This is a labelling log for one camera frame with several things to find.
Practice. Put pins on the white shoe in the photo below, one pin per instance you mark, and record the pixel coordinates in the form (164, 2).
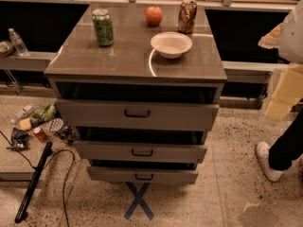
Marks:
(262, 153)

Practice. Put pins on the grey drawer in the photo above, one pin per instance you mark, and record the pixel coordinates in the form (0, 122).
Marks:
(141, 175)
(137, 115)
(138, 152)

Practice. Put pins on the red apple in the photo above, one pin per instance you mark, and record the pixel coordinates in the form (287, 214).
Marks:
(153, 16)

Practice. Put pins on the red can on floor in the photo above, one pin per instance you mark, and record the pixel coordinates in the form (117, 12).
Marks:
(40, 134)

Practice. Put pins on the clear bottle on floor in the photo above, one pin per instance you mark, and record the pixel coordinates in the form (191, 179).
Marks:
(25, 112)

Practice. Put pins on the middle grey drawer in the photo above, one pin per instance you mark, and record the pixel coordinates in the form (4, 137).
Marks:
(138, 152)

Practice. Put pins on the white paper bowl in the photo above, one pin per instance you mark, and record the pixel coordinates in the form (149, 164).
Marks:
(171, 45)

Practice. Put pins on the black bar on floor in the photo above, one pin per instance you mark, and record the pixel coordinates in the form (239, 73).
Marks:
(22, 211)

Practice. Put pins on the blue chip bag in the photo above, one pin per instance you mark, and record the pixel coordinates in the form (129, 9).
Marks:
(18, 139)

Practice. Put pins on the yellow sponge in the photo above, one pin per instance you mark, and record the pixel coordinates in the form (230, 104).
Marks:
(25, 124)

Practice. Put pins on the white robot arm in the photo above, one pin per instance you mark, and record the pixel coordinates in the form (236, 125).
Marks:
(287, 37)

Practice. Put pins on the bowl on left shelf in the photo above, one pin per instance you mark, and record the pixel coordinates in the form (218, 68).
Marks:
(6, 48)

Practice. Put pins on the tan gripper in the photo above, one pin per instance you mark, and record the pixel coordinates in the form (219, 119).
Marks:
(292, 38)

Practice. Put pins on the black trouser leg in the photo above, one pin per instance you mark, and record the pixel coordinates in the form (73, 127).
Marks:
(288, 147)

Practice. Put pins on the green chip bag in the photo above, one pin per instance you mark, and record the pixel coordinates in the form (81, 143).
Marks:
(45, 113)

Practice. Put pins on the top grey drawer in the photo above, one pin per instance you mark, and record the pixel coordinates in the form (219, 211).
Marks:
(137, 115)

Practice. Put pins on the blue tape cross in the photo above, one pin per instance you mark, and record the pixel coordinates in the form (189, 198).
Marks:
(139, 201)

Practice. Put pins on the white patterned packet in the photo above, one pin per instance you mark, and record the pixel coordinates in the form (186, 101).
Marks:
(56, 125)

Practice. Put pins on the green soda can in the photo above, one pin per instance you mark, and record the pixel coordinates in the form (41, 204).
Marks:
(103, 27)

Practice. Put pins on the bottom grey drawer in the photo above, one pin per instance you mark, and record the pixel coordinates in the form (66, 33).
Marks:
(141, 175)

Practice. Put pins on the brown gold soda can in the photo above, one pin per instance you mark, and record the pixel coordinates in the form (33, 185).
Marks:
(187, 15)

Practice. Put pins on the grey drawer cabinet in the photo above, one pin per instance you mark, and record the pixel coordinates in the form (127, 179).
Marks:
(131, 70)

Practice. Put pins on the clear plastic water bottle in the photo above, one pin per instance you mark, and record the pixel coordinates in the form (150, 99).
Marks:
(18, 42)

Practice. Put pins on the yellow cardboard sheet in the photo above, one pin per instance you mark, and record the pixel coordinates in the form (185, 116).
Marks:
(288, 92)

